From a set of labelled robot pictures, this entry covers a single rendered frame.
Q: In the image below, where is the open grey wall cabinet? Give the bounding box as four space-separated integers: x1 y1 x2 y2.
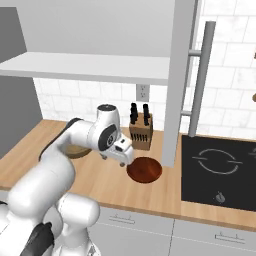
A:
0 0 202 87

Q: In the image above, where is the black knife handle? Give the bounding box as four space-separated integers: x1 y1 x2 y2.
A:
129 102 140 125
142 103 151 127

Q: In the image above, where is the grey cabinet door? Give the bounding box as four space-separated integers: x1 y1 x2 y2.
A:
161 0 202 168

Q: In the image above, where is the black hob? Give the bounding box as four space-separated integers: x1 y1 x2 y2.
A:
180 134 256 213

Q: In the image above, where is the red-brown bowl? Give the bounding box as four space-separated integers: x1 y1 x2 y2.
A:
126 156 163 184

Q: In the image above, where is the tan bowl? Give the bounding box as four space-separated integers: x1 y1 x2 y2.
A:
62 145 93 160

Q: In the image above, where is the wooden knife block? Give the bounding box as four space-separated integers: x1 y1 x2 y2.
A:
128 112 154 152

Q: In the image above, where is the white wall socket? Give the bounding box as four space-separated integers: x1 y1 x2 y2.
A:
135 83 150 102

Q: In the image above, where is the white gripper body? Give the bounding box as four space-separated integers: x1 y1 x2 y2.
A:
99 143 136 166

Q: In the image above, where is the grey drawer handle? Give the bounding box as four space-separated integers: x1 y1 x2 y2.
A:
214 231 246 244
108 214 136 225

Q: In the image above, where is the grey drawer front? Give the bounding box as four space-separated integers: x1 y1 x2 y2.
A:
87 206 176 256
170 218 256 256

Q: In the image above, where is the grey tall side panel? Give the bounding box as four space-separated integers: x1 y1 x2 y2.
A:
0 6 45 160

